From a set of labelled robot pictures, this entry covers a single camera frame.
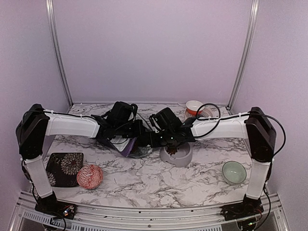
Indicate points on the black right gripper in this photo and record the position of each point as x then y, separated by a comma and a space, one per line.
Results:
152, 141

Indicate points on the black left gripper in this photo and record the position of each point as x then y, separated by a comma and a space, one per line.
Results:
139, 132

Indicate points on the grey double pet bowl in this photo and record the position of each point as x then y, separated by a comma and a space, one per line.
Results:
181, 159

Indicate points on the purple puppy food bag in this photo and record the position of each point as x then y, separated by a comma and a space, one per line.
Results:
127, 147

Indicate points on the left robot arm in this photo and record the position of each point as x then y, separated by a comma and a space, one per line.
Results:
38, 123

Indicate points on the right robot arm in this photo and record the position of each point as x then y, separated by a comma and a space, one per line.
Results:
212, 128

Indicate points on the brown kibble in front bowl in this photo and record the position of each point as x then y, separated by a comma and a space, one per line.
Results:
172, 150

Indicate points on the orange white ceramic bowl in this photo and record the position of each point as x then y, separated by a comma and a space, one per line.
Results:
194, 107

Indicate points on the spiral pattern ceramic plate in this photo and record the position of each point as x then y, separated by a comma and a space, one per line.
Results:
202, 113

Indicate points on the red patterned ceramic bowl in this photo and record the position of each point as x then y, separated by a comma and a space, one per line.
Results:
90, 177

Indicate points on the black floral square plate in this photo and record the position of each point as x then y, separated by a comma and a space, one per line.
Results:
62, 169

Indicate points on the pale green glass bowl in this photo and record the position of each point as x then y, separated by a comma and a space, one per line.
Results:
234, 173

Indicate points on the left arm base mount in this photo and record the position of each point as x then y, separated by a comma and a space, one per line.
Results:
51, 206

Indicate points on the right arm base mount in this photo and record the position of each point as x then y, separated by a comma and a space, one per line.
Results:
247, 207

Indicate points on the aluminium left corner post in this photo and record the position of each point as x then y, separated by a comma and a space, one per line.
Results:
57, 51

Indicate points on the aluminium corner post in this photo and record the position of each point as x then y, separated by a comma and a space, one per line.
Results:
246, 50
57, 51

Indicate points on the aluminium front frame rail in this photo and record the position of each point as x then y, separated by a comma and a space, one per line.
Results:
105, 218

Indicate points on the aluminium right corner post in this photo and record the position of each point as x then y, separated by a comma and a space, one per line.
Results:
246, 50

